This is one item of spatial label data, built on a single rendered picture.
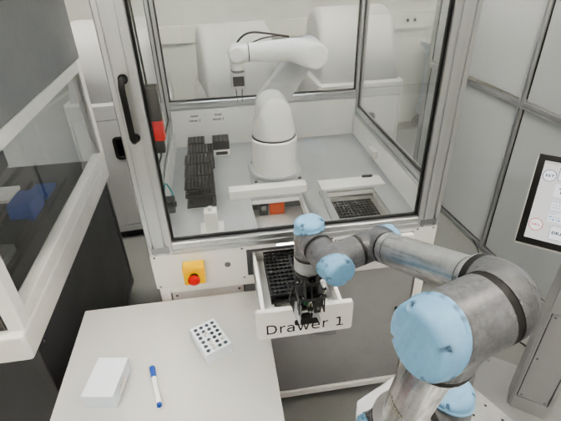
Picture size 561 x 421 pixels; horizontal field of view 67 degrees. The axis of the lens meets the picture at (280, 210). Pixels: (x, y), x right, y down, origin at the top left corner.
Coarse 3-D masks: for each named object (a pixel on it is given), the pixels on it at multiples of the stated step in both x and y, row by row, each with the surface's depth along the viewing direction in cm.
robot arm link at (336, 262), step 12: (312, 240) 100; (324, 240) 99; (348, 240) 98; (312, 252) 98; (324, 252) 95; (336, 252) 95; (348, 252) 96; (360, 252) 96; (312, 264) 98; (324, 264) 94; (336, 264) 92; (348, 264) 93; (360, 264) 98; (324, 276) 94; (336, 276) 93; (348, 276) 95
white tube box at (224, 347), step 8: (192, 328) 135; (200, 328) 136; (208, 328) 135; (216, 328) 135; (192, 336) 134; (200, 336) 132; (208, 336) 132; (216, 336) 132; (200, 344) 129; (208, 344) 129; (216, 344) 129; (224, 344) 129; (200, 352) 131; (208, 352) 128; (216, 352) 127; (224, 352) 129; (208, 360) 127
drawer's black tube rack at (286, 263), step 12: (264, 252) 150; (288, 252) 150; (264, 264) 150; (276, 264) 145; (288, 264) 145; (276, 276) 139; (288, 276) 143; (276, 288) 135; (288, 288) 134; (276, 300) 135; (288, 300) 134
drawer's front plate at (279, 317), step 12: (336, 300) 126; (348, 300) 125; (264, 312) 122; (276, 312) 123; (288, 312) 123; (324, 312) 125; (336, 312) 126; (348, 312) 127; (264, 324) 124; (276, 324) 125; (288, 324) 126; (324, 324) 128; (348, 324) 130; (264, 336) 127; (276, 336) 128; (288, 336) 128
